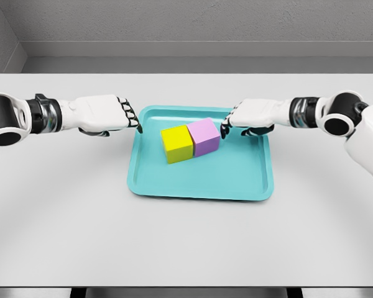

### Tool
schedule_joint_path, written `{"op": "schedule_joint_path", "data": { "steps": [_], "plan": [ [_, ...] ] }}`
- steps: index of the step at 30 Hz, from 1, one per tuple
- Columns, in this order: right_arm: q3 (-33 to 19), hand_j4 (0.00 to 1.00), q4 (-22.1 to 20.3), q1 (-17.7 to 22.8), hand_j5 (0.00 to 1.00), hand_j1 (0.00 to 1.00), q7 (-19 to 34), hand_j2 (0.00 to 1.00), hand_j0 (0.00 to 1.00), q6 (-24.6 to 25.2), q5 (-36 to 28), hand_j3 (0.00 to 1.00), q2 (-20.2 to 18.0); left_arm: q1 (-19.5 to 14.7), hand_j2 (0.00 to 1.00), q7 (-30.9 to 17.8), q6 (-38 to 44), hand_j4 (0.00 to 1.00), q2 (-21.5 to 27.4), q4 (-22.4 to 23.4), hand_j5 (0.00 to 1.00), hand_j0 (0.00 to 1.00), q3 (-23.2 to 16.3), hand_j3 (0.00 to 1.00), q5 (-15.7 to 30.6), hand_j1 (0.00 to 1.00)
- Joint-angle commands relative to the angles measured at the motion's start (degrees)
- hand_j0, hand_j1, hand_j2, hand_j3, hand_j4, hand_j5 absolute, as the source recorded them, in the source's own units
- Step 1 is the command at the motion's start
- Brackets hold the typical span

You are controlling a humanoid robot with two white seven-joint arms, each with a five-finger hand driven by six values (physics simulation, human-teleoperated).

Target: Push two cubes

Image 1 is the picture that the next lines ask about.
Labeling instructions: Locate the pink cube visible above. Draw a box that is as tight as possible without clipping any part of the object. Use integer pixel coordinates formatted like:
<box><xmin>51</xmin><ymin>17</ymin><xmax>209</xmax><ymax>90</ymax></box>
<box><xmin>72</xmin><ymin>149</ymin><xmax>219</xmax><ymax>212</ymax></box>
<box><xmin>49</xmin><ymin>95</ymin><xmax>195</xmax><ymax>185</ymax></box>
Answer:
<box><xmin>186</xmin><ymin>117</ymin><xmax>221</xmax><ymax>158</ymax></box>

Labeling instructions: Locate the yellow cube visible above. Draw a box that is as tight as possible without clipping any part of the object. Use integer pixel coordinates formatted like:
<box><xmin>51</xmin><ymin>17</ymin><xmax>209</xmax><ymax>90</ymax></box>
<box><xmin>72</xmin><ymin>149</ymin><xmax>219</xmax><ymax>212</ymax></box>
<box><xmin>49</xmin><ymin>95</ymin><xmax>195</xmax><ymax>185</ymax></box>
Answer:
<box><xmin>160</xmin><ymin>124</ymin><xmax>196</xmax><ymax>165</ymax></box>

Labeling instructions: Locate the teal plastic tray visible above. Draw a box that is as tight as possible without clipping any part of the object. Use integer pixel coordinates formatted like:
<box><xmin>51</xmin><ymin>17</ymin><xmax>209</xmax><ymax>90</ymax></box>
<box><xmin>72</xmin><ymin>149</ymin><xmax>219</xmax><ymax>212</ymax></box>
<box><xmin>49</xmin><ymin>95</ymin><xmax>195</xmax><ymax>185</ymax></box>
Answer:
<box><xmin>125</xmin><ymin>104</ymin><xmax>274</xmax><ymax>202</ymax></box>

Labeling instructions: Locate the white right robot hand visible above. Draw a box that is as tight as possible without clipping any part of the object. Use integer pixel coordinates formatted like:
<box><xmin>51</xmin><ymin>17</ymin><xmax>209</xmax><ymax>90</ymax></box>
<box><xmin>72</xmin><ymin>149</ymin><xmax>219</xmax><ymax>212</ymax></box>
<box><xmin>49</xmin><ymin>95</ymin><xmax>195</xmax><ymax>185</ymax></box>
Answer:
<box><xmin>220</xmin><ymin>98</ymin><xmax>275</xmax><ymax>140</ymax></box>

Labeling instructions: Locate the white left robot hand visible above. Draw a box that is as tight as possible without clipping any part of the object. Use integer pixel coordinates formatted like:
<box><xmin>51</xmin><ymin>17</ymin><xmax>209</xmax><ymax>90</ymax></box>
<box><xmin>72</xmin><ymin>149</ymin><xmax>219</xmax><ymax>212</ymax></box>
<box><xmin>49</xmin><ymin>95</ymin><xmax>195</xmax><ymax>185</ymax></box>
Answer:
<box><xmin>75</xmin><ymin>94</ymin><xmax>144</xmax><ymax>138</ymax></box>

